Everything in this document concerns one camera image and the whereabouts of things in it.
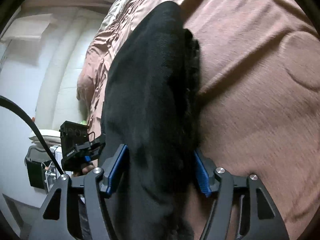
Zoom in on black pants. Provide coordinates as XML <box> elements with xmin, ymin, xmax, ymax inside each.
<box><xmin>99</xmin><ymin>1</ymin><xmax>199</xmax><ymax>239</ymax></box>

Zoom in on black bin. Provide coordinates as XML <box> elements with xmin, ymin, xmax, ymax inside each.
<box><xmin>24</xmin><ymin>145</ymin><xmax>51</xmax><ymax>190</ymax></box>

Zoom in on white padded headboard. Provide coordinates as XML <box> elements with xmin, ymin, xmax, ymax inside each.
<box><xmin>35</xmin><ymin>9</ymin><xmax>103</xmax><ymax>131</ymax></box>

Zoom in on brown bed blanket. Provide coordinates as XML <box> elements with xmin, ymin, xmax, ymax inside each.
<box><xmin>77</xmin><ymin>0</ymin><xmax>319</xmax><ymax>239</ymax></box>

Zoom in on black braided cable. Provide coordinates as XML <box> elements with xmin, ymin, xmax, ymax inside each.
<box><xmin>0</xmin><ymin>95</ymin><xmax>66</xmax><ymax>176</ymax></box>

